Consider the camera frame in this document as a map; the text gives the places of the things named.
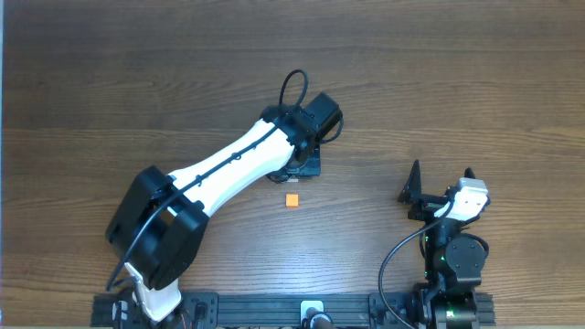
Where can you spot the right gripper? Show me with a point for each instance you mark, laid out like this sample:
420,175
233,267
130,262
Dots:
422,208

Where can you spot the orange cube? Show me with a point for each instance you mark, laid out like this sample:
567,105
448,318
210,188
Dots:
292,200

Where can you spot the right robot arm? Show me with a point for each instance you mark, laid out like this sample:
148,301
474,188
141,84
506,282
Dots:
461,260

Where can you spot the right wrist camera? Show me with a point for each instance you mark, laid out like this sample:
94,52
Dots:
466,198

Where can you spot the mounting rail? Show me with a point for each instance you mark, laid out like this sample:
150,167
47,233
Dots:
265,310

